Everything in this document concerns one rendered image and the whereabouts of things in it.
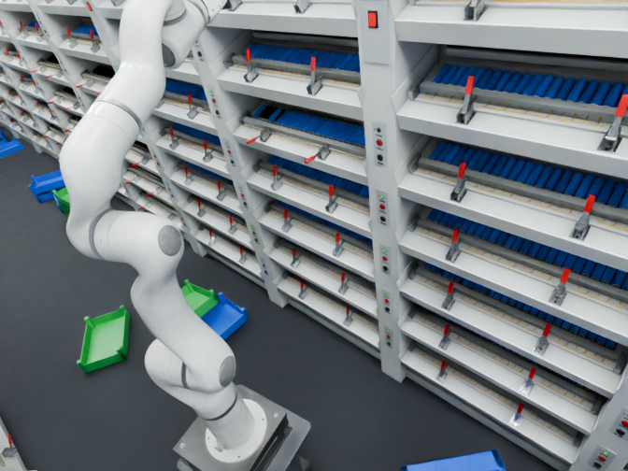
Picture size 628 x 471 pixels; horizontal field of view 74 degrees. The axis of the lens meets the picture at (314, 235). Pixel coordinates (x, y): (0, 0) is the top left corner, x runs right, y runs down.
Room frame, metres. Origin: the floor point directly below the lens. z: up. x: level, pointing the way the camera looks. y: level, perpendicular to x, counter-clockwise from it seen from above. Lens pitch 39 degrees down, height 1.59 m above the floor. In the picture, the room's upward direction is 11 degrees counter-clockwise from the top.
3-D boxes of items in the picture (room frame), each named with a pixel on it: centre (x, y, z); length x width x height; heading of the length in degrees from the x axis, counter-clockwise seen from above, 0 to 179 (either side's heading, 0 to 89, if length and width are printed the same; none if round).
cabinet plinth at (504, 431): (1.28, -0.07, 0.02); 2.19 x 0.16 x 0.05; 42
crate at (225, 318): (1.38, 0.58, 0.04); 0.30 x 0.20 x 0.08; 132
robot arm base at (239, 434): (0.64, 0.34, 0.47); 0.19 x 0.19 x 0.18
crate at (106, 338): (1.42, 1.12, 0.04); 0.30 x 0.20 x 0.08; 11
